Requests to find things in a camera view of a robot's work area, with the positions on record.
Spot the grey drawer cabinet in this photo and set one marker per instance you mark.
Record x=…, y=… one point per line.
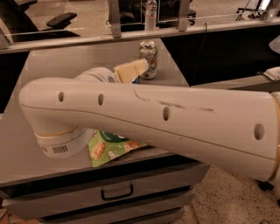
x=163, y=184

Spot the clear plastic water bottle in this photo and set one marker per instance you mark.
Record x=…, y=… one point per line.
x=150, y=15

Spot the black office chair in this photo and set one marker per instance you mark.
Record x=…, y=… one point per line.
x=23, y=27

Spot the green white 7up can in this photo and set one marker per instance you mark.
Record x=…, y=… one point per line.
x=148, y=50

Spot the green rice chips bag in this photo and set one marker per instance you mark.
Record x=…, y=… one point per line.
x=104, y=147

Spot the black drawer handle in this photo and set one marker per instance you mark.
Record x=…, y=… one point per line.
x=117, y=192

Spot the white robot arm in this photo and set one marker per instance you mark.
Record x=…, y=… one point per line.
x=234, y=130

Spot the grey metal rail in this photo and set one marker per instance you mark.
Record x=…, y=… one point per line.
x=253, y=83

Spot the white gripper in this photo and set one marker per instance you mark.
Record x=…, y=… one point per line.
x=101, y=75

